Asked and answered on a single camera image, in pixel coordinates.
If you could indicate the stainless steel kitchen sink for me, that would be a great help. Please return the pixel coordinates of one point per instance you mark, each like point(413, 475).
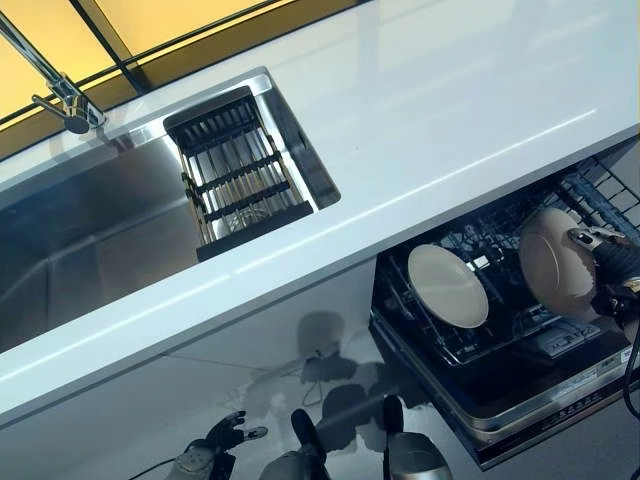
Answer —
point(75, 225)

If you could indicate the dishwasher lower rack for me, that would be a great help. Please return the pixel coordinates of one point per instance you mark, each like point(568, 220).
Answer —
point(540, 410)

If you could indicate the beige ceramic plate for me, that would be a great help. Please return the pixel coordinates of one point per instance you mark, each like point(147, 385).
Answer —
point(445, 287)
point(550, 260)

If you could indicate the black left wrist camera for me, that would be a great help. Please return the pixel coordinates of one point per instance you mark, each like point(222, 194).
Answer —
point(224, 462)

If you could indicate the dark robot right hand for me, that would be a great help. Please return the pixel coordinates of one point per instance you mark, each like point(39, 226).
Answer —
point(617, 265)

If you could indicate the black sink dish rack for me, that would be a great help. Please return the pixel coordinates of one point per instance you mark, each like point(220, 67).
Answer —
point(240, 165)

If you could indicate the wide glossy white cabinet door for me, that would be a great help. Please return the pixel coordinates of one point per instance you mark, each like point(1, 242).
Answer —
point(75, 425)

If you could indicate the narrow glossy white cabinet door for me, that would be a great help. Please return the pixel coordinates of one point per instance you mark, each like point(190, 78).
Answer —
point(225, 350)

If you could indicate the chrome gooseneck kitchen faucet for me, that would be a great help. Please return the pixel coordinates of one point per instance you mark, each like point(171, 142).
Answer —
point(65, 95)

